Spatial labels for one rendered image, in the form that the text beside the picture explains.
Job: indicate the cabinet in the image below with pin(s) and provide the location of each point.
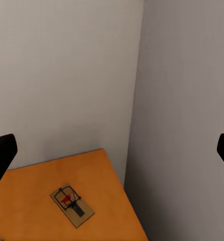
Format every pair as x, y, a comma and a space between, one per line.
28, 212

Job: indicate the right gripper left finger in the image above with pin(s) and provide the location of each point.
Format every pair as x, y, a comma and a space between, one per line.
8, 150

